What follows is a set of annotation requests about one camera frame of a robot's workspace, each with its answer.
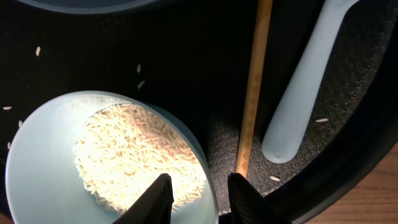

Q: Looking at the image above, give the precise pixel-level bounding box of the light blue bowl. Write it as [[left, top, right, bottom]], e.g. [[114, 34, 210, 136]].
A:
[[4, 90, 220, 224]]

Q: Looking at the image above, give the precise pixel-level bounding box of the black round tray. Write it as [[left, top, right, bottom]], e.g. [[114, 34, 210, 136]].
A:
[[1, 1, 397, 223]]

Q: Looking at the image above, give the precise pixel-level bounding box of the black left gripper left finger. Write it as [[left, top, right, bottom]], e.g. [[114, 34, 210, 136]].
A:
[[113, 174, 174, 224]]

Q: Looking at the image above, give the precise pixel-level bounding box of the light blue plastic knife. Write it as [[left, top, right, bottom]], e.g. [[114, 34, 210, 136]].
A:
[[261, 0, 358, 164]]

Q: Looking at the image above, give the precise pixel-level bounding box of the wooden chopstick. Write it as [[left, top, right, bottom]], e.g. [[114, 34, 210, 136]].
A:
[[235, 0, 273, 177]]

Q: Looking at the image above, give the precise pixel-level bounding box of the dark blue round plate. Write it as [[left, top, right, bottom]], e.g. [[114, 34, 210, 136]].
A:
[[18, 0, 160, 14]]

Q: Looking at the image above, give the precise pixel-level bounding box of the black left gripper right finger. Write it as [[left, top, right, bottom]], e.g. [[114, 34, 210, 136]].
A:
[[228, 173, 291, 224]]

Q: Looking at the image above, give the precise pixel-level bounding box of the white rice pile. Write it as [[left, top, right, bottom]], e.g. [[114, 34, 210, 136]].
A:
[[73, 103, 206, 214]]

